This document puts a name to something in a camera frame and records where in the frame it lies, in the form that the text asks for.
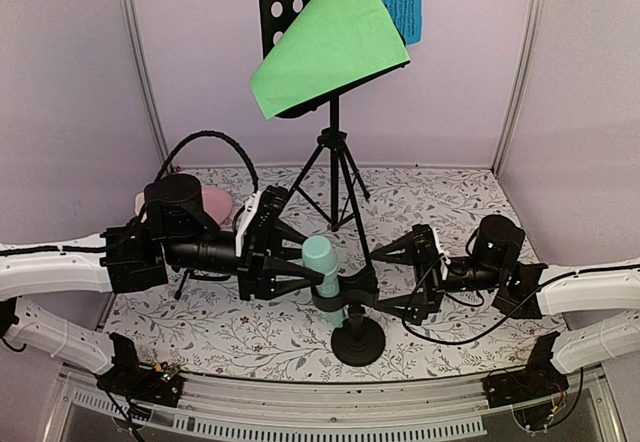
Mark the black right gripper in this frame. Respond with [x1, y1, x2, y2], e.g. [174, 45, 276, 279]
[370, 233, 504, 328]

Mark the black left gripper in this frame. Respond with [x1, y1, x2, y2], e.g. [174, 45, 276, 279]
[162, 219, 325, 302]

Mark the mint green toy microphone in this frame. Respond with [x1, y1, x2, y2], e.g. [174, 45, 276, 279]
[302, 235, 340, 299]

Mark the black round-base mic stand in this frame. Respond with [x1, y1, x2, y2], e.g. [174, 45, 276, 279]
[311, 265, 386, 367]

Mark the black small tripod mic stand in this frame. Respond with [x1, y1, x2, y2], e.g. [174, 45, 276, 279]
[174, 269, 231, 301]

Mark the beige toy microphone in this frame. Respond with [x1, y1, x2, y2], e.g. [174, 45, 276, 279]
[133, 192, 147, 222]

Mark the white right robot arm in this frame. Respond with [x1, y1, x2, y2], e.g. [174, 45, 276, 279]
[371, 214, 639, 398]

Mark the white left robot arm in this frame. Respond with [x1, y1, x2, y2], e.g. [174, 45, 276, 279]
[1, 173, 324, 405]

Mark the pink round pad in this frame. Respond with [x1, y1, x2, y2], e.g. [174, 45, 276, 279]
[202, 185, 233, 227]

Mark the floral patterned table mat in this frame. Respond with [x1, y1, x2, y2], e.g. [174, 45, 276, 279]
[104, 168, 565, 383]

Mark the green paper sheet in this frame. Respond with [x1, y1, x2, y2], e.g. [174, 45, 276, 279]
[251, 0, 410, 120]

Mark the black tripod music stand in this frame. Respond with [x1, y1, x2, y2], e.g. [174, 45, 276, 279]
[253, 0, 412, 279]

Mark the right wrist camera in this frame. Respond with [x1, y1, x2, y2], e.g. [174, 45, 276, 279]
[433, 230, 451, 280]

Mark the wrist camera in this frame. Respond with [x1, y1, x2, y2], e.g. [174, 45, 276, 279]
[433, 230, 451, 280]
[234, 190, 263, 258]

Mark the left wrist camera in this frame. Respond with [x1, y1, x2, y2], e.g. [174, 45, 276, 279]
[234, 190, 263, 258]

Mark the black braided left cable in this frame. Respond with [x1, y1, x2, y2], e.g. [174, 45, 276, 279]
[154, 130, 261, 198]

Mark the front metal rail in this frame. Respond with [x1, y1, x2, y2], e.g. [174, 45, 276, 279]
[42, 367, 631, 441]

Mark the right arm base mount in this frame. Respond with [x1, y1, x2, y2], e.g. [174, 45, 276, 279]
[482, 362, 585, 434]

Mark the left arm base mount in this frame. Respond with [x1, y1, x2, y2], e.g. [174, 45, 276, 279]
[97, 333, 185, 422]

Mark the left metal frame post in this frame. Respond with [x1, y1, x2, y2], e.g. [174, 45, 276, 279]
[120, 0, 169, 161]

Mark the metal frame post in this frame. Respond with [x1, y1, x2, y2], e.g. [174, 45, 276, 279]
[491, 0, 545, 179]
[120, 0, 169, 161]

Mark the right metal frame post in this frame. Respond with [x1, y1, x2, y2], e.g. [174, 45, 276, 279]
[491, 0, 545, 179]

